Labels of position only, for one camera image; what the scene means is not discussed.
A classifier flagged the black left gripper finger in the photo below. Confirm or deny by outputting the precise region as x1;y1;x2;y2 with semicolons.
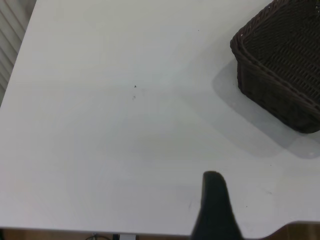
190;170;244;240

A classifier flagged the dark brown wicker basket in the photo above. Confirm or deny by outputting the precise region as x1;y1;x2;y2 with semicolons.
229;0;320;134

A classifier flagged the white ribbed panel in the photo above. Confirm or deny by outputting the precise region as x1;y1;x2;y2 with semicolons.
0;0;37;108

